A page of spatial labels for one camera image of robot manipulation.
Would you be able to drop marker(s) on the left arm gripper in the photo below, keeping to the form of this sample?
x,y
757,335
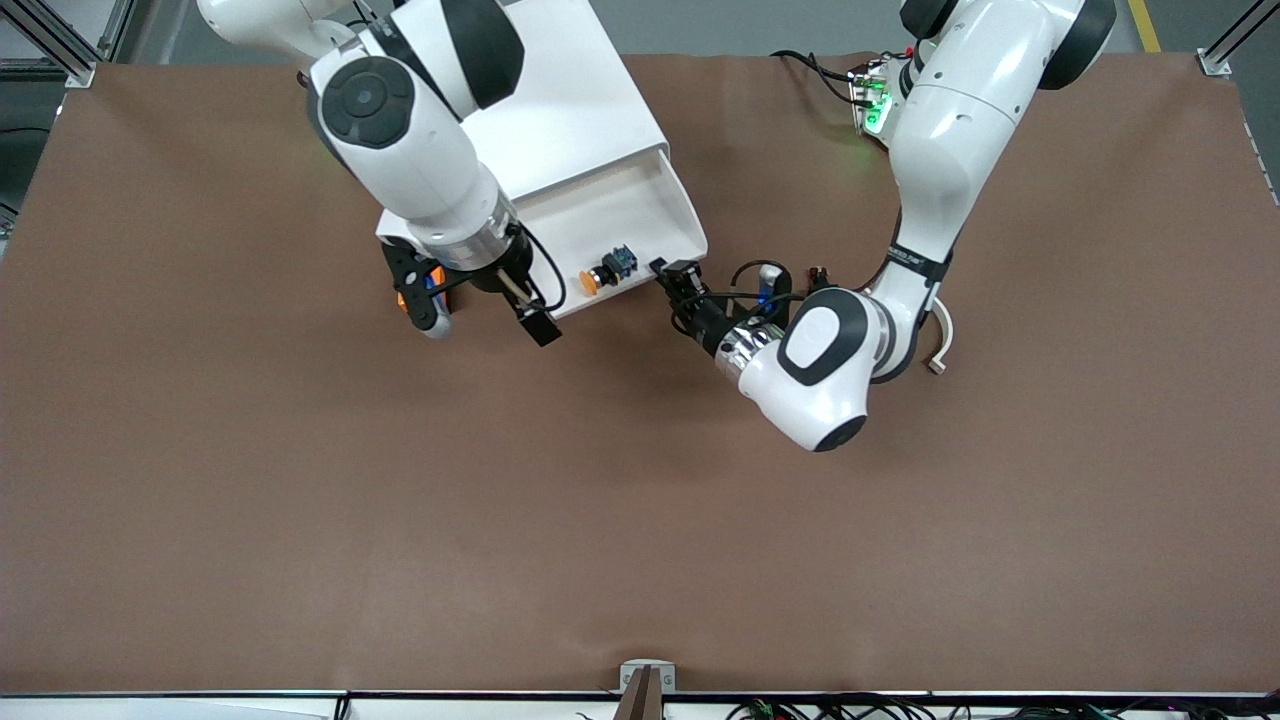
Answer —
x,y
706,321

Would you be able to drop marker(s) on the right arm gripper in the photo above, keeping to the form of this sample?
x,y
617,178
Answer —
x,y
499,279

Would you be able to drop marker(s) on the orange and blue push button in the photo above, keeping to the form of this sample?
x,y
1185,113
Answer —
x,y
606,272

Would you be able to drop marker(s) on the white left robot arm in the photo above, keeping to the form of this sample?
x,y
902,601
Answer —
x,y
940,130

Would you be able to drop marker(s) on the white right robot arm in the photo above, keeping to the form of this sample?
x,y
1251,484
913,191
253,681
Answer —
x,y
400,150

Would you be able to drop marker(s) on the orange button box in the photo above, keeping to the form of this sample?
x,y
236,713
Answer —
x,y
403,299

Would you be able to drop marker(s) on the black square push button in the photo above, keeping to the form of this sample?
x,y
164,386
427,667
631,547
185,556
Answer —
x,y
818,273

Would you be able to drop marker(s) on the brown table mat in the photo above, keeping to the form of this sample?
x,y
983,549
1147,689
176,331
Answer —
x,y
600,520

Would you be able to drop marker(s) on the grey metal bracket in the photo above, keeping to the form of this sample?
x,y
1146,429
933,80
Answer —
x,y
628,672

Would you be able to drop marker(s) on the aluminium frame post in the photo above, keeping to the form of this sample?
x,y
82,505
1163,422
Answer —
x,y
60,50
1215,62

